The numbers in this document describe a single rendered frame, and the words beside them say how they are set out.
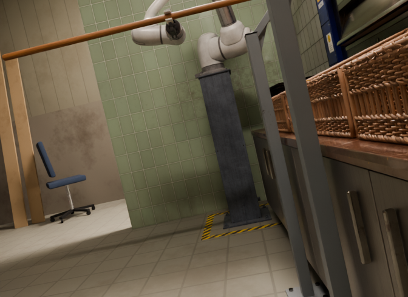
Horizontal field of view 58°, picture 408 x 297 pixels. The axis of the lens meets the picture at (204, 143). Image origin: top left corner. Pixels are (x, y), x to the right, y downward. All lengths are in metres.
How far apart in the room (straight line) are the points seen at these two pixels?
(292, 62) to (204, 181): 2.19
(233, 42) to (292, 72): 1.59
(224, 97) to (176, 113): 0.62
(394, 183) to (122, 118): 2.57
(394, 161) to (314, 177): 0.31
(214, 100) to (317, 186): 1.64
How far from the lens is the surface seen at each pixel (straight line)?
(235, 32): 2.39
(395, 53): 0.61
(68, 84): 5.10
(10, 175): 4.99
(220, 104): 2.41
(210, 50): 2.46
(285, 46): 0.83
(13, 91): 5.15
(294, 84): 0.82
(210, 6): 1.76
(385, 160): 0.58
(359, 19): 1.96
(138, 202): 3.03
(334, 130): 0.95
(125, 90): 3.00
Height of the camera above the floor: 0.68
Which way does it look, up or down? 3 degrees down
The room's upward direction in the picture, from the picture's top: 13 degrees counter-clockwise
